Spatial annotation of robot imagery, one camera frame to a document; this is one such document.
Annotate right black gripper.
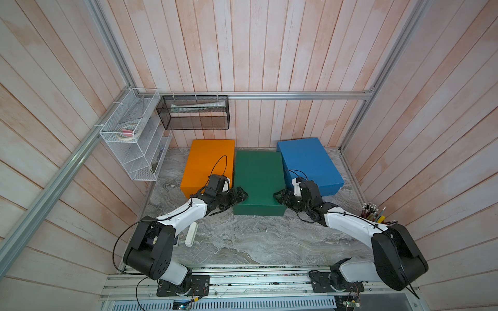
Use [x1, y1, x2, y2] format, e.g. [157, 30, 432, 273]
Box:
[272, 189, 311, 214]

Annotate green shoebox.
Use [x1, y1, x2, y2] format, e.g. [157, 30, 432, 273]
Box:
[233, 150, 287, 216]

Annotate orange shoebox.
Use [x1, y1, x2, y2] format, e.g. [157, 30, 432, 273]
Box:
[180, 139, 236, 198]

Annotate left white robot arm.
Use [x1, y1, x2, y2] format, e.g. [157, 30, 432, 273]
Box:
[123, 187, 248, 285]

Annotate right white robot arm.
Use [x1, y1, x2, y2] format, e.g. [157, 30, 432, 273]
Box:
[273, 178, 429, 292]

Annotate blue shoebox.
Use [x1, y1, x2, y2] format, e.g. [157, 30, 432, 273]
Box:
[277, 137, 344, 196]

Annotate white rectangular eraser bar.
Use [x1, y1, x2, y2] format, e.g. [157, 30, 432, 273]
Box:
[185, 222, 198, 248]

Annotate pens in cup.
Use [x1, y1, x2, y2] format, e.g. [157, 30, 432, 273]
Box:
[361, 202, 398, 225]

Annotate papers in black basket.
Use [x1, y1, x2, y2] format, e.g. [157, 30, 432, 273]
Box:
[170, 101, 226, 114]

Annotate tape roll in rack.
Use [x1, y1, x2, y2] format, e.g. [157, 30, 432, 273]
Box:
[116, 123, 142, 141]

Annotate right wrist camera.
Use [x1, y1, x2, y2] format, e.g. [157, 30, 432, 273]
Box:
[292, 177, 303, 198]

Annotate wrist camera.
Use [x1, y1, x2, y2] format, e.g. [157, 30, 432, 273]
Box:
[207, 174, 230, 193]
[292, 177, 303, 198]

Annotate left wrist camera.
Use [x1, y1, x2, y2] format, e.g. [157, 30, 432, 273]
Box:
[207, 174, 230, 193]

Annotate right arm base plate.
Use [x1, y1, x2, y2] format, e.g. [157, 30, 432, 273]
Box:
[308, 270, 364, 294]

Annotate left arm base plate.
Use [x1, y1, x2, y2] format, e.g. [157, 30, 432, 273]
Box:
[156, 274, 210, 299]

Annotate black mesh wall basket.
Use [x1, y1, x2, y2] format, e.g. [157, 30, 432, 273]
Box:
[156, 96, 230, 131]

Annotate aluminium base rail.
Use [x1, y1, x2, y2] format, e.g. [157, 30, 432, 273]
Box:
[97, 265, 429, 310]

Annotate white wire shelf rack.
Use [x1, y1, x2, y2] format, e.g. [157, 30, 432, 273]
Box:
[100, 88, 172, 181]

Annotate horizontal aluminium wall rail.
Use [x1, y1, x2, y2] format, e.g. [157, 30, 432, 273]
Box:
[139, 89, 373, 101]

